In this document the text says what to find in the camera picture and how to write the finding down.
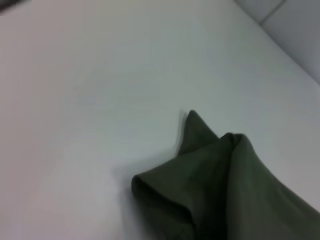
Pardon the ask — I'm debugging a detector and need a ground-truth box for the dark green shirt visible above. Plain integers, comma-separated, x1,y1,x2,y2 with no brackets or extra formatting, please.
131,109,320,240

